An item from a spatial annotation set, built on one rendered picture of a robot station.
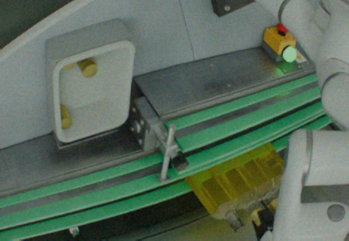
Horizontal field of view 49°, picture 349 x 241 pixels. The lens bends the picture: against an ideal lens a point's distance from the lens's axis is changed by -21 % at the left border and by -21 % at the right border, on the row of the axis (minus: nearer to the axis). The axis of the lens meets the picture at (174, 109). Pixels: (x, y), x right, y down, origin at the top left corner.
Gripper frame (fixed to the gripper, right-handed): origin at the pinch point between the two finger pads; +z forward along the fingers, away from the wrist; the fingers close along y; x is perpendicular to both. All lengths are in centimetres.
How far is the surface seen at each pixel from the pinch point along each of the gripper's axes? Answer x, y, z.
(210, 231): 8.5, -12.8, 7.0
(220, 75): 4.1, 15.2, 33.5
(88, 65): 35, 28, 26
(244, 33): -5.3, 20.8, 43.1
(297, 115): -19.3, 5.8, 26.6
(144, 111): 23.4, 15.5, 24.4
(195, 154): 12.7, 6.2, 18.9
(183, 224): 14.9, -12.5, 10.8
